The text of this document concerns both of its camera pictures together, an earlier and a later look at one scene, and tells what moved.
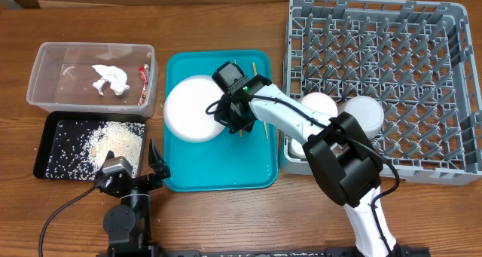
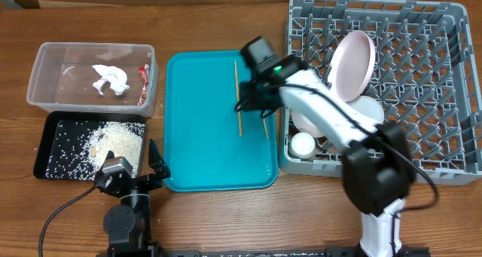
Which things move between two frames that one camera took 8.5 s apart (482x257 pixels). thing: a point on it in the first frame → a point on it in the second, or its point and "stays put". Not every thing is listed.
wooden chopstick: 263,122 stays put
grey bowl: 368,112 stays put
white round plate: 185,108 → 352,65
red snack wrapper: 144,70 stays put
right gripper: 233,123 → 248,99
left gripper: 160,166 stays put
